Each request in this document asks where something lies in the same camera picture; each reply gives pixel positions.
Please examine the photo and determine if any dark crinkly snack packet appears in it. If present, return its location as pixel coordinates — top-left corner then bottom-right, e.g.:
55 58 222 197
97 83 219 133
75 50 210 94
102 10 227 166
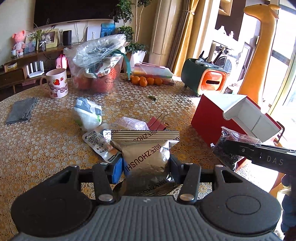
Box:
210 126 262 171

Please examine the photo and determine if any black television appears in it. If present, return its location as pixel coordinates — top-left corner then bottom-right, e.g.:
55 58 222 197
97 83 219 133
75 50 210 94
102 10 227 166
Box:
34 0 119 27

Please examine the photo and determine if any white chicken snack packet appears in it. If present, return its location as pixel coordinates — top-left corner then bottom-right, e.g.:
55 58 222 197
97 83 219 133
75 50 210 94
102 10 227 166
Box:
82 123 118 163

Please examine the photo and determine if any red binder clip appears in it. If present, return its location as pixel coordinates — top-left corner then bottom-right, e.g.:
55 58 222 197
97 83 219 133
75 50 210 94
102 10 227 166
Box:
147 110 171 131

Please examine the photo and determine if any grey folded cloth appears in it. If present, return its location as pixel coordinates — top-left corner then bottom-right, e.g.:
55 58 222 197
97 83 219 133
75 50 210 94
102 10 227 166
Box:
6 97 38 125

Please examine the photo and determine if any pink plush toy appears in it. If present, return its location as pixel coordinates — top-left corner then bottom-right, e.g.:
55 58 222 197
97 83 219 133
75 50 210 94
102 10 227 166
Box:
12 30 26 56

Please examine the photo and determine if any small potted grass plant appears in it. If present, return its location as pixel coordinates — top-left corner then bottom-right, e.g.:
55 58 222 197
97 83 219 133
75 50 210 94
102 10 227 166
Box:
25 23 54 54

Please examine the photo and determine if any wooden tv cabinet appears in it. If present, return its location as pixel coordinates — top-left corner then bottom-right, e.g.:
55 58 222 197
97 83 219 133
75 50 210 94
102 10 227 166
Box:
1 45 74 93

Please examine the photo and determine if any white pot green plant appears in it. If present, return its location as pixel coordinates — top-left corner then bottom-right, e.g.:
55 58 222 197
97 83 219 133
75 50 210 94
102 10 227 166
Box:
111 0 152 71

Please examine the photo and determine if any white washing machine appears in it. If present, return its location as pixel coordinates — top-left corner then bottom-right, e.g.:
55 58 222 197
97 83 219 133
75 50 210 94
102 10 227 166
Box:
208 41 241 82

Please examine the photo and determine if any photo frame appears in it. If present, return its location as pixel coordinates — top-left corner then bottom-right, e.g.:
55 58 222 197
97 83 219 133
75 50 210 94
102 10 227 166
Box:
38 29 59 50

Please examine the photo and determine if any yellow giraffe figure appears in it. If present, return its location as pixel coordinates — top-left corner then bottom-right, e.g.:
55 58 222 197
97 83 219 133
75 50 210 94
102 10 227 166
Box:
238 4 280 105

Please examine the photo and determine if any silver foil snack pouch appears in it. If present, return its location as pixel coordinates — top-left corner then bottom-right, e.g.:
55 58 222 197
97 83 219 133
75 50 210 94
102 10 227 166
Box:
103 130 180 196

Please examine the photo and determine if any clear plastic bag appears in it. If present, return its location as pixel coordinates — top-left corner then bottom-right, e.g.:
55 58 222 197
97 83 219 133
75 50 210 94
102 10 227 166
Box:
63 34 126 68

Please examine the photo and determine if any blue picture card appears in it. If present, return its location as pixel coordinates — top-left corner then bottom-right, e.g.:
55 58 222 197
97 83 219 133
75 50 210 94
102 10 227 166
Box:
100 23 115 38

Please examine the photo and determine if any orange mandarin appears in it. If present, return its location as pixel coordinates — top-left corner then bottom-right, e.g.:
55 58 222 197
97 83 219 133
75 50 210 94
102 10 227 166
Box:
154 78 163 86
139 79 148 87
131 76 140 85
147 77 154 85

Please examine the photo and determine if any purple white bread packet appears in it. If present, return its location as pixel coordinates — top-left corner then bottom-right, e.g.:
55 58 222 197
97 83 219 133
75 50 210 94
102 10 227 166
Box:
113 116 149 131

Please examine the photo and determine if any black speaker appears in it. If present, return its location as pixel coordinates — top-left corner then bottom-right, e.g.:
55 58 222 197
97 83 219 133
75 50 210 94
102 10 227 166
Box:
62 30 72 46

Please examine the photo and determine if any white router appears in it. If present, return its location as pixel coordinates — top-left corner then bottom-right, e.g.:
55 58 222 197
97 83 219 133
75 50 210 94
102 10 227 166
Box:
26 61 44 78

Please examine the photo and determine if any white blue tissue pack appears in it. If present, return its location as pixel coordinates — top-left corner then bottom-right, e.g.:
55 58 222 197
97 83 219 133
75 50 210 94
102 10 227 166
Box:
72 97 102 132

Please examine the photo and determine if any yellow curtain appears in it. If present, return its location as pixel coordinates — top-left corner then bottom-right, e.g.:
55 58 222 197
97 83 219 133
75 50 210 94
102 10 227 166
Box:
168 0 199 77

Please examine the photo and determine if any red white cardboard box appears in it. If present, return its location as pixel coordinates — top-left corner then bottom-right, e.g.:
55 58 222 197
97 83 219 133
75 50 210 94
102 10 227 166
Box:
191 93 282 146

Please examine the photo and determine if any pink strawberry mug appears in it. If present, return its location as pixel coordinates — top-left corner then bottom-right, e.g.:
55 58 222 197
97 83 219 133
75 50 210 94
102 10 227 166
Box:
40 68 69 99

